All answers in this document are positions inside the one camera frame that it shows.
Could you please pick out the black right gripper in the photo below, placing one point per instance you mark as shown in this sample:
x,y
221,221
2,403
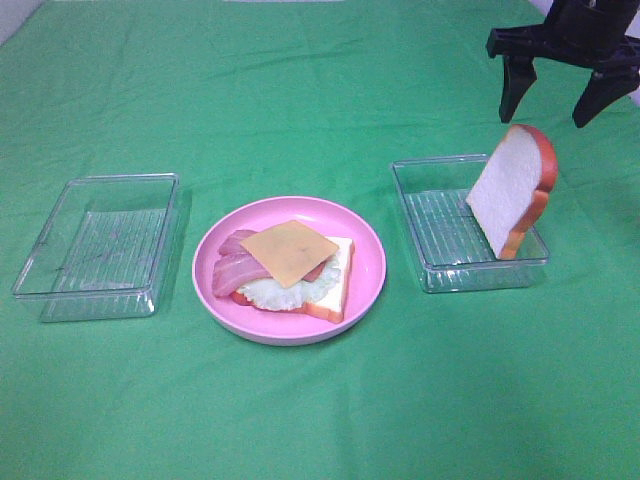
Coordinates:
x,y
588,34

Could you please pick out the yellow cheese slice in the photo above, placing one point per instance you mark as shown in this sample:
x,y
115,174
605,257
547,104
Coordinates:
x,y
290,252

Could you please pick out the toast bread slice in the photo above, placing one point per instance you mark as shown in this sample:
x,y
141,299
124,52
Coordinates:
x,y
332,307
513,189

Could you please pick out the green lettuce leaf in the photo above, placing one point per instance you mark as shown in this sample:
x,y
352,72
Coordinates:
x,y
280,295

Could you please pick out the bacon strip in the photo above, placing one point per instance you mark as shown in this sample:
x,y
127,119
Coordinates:
x,y
235,272
232,244

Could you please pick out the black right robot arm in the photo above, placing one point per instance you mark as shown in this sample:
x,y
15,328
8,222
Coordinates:
x,y
587,34

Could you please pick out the right clear plastic tray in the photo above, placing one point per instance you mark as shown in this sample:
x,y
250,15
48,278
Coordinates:
x,y
448,247

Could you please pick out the clear plastic tray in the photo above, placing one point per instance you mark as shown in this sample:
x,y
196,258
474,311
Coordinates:
x,y
448,247
104,251

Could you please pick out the green tablecloth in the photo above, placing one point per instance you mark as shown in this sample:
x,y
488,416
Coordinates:
x,y
251,100

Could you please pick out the pink round plate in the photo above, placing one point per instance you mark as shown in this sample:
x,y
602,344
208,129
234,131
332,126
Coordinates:
x,y
366,281

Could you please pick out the left clear plastic tray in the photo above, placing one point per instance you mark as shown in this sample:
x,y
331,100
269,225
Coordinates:
x,y
104,251

